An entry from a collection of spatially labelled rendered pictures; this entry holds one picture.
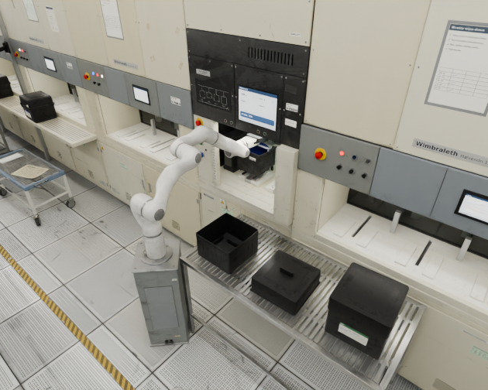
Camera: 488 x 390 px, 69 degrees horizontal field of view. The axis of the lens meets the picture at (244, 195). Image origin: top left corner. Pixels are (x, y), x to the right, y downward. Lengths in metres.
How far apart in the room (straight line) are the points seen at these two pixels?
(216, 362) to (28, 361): 1.30
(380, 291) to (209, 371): 1.35
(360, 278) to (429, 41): 1.08
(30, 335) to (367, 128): 2.72
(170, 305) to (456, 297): 1.65
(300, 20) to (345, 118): 0.51
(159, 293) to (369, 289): 1.27
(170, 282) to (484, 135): 1.79
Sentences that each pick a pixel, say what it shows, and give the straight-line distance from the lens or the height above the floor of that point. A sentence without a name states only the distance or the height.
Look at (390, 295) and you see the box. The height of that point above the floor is 1.01.
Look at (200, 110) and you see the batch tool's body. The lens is 2.50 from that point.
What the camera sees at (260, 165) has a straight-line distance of 2.59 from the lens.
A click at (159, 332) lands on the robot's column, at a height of 0.15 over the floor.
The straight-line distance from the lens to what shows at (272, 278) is 1.98.
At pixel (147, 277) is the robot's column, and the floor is 0.70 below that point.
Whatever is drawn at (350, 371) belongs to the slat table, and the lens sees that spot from 1.85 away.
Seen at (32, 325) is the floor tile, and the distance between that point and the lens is 3.27.
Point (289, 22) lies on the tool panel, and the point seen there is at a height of 2.05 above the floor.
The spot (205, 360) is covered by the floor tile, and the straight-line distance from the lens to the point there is 2.71.
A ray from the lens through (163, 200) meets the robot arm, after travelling 2.03.
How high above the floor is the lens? 2.31
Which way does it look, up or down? 34 degrees down
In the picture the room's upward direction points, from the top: straight up
